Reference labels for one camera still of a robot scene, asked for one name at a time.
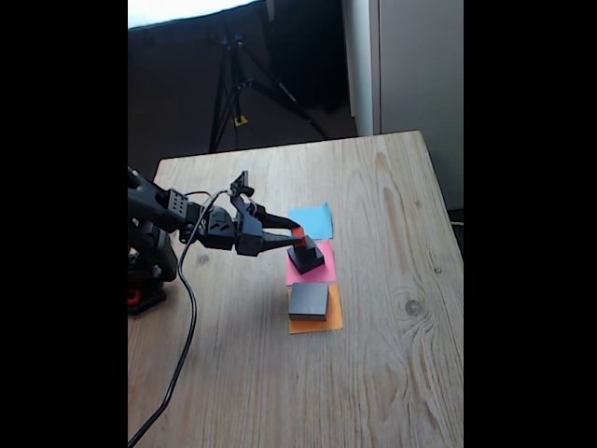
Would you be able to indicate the small red cube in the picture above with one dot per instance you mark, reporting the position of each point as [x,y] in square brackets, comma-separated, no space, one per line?
[299,233]

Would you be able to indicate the small dark cube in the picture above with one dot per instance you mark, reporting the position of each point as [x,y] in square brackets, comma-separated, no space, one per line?
[310,249]

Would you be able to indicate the large grey block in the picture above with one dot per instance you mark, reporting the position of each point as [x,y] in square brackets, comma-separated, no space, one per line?
[308,301]

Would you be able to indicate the medium dark block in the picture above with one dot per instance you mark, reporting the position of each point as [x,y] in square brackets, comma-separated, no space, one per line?
[303,267]

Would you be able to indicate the blue paper sheet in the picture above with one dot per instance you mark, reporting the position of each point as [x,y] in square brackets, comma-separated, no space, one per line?
[319,221]

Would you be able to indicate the pink paper sheet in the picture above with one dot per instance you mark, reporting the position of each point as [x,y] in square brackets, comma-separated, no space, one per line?
[329,273]

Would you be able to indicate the yellow tape under tall tripod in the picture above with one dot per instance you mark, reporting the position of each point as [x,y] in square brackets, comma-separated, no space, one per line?
[240,121]

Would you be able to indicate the orange paper sheet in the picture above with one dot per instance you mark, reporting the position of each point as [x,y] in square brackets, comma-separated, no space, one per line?
[336,318]

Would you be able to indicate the tall black tripod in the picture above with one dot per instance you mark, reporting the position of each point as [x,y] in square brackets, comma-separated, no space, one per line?
[231,84]

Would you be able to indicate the white cabinet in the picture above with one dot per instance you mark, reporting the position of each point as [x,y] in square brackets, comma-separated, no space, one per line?
[420,70]

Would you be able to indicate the bright white light panel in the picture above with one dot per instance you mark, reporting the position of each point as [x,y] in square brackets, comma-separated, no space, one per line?
[186,9]

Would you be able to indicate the small wrist camera board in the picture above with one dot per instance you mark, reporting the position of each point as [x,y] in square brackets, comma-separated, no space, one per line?
[241,184]

